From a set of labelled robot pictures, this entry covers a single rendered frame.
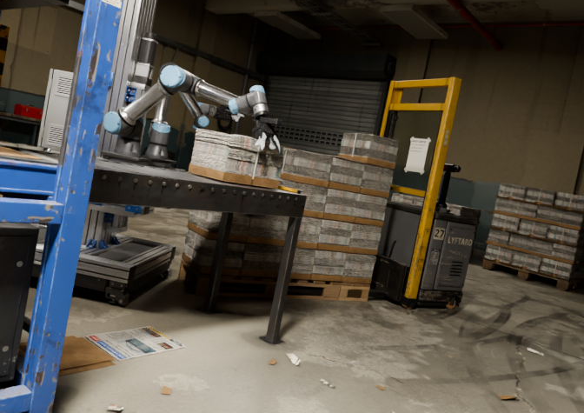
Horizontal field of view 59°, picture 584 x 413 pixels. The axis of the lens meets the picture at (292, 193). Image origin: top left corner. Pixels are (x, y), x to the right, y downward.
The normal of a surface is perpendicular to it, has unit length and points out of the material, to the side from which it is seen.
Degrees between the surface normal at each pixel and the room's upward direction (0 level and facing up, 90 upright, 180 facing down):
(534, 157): 90
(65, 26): 90
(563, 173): 90
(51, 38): 90
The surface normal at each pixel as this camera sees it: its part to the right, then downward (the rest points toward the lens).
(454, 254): 0.50, 0.15
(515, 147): -0.61, -0.07
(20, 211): 0.77, 0.18
